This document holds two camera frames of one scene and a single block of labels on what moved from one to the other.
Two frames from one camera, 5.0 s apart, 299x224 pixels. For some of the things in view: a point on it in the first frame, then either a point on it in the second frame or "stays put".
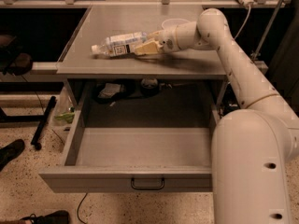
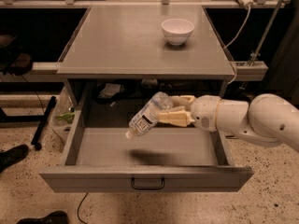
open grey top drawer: [133, 160] stays put
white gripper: [167, 39] → [206, 112]
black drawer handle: [147, 188] stays put
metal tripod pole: [257, 53] stays put
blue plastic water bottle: [120, 45] → [147, 118]
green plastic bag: [67, 116] stays put
